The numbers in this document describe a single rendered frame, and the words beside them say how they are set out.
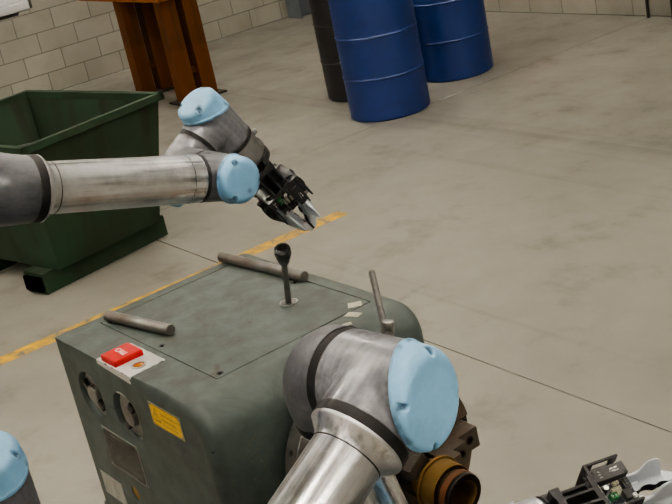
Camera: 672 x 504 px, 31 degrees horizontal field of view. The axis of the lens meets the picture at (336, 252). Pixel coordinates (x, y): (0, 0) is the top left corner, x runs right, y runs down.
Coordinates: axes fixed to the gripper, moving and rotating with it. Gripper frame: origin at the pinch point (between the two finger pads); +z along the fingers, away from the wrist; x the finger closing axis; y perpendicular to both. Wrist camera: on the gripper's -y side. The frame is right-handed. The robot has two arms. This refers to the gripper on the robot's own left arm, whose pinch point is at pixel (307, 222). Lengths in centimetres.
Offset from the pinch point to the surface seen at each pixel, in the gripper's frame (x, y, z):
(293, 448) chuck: -30.6, 29.9, 7.8
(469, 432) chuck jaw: -8.7, 40.6, 25.2
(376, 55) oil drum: 162, -498, 308
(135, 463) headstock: -55, -5, 13
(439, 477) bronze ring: -18, 50, 16
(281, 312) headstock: -15.3, -1.5, 11.0
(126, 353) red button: -40.2, -7.6, -4.1
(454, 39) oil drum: 227, -535, 372
